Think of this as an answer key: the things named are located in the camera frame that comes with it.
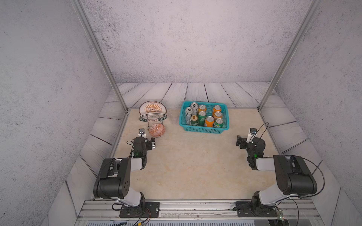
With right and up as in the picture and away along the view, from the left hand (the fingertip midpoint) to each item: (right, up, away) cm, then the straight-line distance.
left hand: (146, 137), depth 94 cm
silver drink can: (+28, +17, +7) cm, 34 cm away
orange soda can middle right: (+49, +15, +7) cm, 51 cm away
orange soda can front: (+42, +10, +4) cm, 44 cm away
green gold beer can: (+32, +11, +5) cm, 34 cm away
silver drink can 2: (+32, +22, +10) cm, 40 cm away
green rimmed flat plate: (+2, +13, +4) cm, 14 cm away
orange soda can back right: (+49, +20, +12) cm, 55 cm away
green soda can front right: (+49, +9, +4) cm, 50 cm away
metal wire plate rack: (-1, +6, +12) cm, 14 cm away
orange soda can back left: (+38, +21, +13) cm, 45 cm away
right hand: (+66, +2, -1) cm, 66 cm away
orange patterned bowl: (+5, +4, +10) cm, 12 cm away
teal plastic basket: (+44, +17, +13) cm, 49 cm away
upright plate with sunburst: (+2, +21, +7) cm, 22 cm away
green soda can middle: (+37, +14, +7) cm, 41 cm away
